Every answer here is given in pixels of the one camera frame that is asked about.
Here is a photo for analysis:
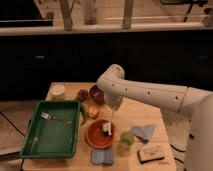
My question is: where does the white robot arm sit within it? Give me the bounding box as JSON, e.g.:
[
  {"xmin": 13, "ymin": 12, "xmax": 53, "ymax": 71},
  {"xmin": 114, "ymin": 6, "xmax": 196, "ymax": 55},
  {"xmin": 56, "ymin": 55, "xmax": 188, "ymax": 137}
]
[{"xmin": 97, "ymin": 64, "xmax": 213, "ymax": 171}]

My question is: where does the blue folded cloth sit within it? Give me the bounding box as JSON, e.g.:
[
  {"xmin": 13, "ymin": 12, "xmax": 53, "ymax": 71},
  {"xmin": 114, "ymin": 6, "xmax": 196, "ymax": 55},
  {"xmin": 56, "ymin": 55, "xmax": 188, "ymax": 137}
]
[{"xmin": 130, "ymin": 124, "xmax": 155, "ymax": 144}]

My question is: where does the green plastic tray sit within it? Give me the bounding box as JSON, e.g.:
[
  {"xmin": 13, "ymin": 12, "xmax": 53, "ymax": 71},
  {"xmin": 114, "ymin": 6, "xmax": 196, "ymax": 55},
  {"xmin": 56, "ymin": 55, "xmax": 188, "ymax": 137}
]
[{"xmin": 20, "ymin": 100, "xmax": 80, "ymax": 159}]

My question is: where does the wooden block brush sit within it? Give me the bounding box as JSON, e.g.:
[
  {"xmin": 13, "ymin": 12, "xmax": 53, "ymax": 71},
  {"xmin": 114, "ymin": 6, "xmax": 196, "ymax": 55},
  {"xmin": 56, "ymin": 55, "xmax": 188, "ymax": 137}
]
[{"xmin": 137, "ymin": 146, "xmax": 165, "ymax": 164}]

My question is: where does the metal fork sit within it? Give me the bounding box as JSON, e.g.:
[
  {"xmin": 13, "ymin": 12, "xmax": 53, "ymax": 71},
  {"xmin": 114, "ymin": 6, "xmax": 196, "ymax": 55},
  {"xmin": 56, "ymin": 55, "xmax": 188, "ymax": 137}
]
[{"xmin": 41, "ymin": 112, "xmax": 72, "ymax": 124}]

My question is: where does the small green cup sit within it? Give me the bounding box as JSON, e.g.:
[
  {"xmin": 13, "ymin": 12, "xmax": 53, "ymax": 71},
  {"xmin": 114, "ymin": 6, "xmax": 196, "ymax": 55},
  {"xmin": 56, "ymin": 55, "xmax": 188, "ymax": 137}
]
[{"xmin": 120, "ymin": 131, "xmax": 134, "ymax": 149}]

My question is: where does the brown pinecone toy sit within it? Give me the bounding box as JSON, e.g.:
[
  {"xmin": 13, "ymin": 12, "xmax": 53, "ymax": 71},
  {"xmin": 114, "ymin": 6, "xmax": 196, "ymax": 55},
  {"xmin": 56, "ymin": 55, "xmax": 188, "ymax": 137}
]
[{"xmin": 76, "ymin": 89, "xmax": 89, "ymax": 102}]

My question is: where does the blue sponge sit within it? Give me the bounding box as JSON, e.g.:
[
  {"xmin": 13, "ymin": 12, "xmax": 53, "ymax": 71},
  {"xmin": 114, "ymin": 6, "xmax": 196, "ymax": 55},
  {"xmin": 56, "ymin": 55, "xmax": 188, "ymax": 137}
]
[{"xmin": 91, "ymin": 148, "xmax": 113, "ymax": 165}]

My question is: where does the white cup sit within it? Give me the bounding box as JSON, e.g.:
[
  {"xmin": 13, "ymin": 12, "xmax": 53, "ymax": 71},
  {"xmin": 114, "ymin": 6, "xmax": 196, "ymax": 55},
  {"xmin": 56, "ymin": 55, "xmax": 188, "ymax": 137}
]
[{"xmin": 50, "ymin": 84, "xmax": 66, "ymax": 100}]

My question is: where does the dark red small bowl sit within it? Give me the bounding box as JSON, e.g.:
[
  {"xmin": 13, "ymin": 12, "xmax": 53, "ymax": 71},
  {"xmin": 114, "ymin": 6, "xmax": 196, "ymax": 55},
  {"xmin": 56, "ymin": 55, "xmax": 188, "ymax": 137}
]
[{"xmin": 89, "ymin": 85, "xmax": 105, "ymax": 105}]

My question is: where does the orange toy fruit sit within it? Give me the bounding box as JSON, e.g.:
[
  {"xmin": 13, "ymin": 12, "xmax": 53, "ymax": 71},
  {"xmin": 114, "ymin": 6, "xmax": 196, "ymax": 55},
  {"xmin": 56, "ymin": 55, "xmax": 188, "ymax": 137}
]
[{"xmin": 88, "ymin": 106, "xmax": 99, "ymax": 119}]

